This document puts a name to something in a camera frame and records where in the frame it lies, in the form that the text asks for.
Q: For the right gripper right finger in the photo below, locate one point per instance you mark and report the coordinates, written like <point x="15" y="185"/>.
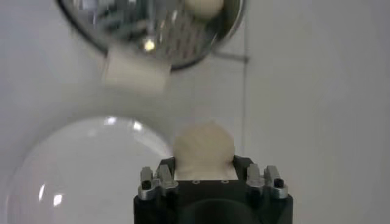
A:
<point x="254" y="176"/>

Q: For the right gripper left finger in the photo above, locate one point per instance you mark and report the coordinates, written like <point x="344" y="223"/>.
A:
<point x="164" y="178"/>

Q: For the white steamed baozi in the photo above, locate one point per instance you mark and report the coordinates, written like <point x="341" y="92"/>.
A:
<point x="204" y="6"/>
<point x="204" y="149"/>

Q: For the perforated steel steamer basket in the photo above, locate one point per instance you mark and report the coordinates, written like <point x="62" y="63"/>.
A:
<point x="122" y="21"/>

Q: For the white round plate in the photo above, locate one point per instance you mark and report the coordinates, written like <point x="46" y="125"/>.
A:
<point x="91" y="170"/>

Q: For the cream electric cooker pot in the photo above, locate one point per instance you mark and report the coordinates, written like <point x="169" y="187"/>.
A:
<point x="137" y="73"/>

